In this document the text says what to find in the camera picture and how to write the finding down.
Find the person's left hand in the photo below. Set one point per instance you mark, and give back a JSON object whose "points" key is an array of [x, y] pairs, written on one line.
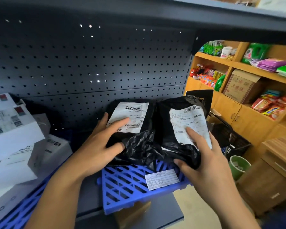
{"points": [[97, 150]]}

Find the person's right hand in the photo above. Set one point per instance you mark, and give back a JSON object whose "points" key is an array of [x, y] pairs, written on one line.
{"points": [[212, 174]]}

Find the white box red grey label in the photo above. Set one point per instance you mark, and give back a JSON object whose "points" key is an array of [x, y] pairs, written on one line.
{"points": [[57, 152]]}

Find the blue plastic pallet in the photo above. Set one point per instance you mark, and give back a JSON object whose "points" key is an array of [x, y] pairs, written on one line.
{"points": [[124, 186], [21, 207]]}

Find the white paper label card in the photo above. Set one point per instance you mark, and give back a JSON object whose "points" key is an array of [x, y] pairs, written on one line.
{"points": [[162, 180]]}

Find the brown cardboard box white label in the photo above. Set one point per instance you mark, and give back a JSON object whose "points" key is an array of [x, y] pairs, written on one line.
{"points": [[131, 214]]}

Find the grey metal shelving unit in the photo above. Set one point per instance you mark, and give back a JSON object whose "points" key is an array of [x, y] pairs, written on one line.
{"points": [[85, 69]]}

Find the plain white box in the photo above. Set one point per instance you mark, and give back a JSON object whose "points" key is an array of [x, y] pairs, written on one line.
{"points": [[4, 103], [14, 135]]}

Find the person's left forearm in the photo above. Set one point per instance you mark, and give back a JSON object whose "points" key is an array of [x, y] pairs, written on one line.
{"points": [[57, 202]]}

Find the person's right forearm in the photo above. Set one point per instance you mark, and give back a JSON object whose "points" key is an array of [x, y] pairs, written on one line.
{"points": [[233, 212]]}

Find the green cup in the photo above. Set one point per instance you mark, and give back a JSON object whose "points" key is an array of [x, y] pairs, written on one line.
{"points": [[239, 168]]}

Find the wooden shelving unit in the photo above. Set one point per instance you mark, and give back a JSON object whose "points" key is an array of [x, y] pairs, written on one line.
{"points": [[247, 121]]}

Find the pile of orange snack packets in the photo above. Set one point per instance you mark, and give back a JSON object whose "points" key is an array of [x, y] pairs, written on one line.
{"points": [[269, 107]]}

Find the cardboard carton red print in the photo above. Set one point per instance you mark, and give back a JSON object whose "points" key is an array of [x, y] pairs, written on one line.
{"points": [[238, 88]]}

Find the slim green bottle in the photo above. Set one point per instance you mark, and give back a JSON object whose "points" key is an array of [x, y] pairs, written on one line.
{"points": [[219, 83]]}

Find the pile of red snack packets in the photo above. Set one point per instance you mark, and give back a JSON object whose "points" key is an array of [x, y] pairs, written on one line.
{"points": [[205, 78]]}

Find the purple packet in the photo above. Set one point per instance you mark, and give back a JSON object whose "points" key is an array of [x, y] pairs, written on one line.
{"points": [[271, 64]]}

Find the green snack packets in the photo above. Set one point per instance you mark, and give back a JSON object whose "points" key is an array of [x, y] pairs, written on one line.
{"points": [[213, 48]]}

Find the green detergent bottle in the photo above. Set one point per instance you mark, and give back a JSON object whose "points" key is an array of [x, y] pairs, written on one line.
{"points": [[256, 52]]}

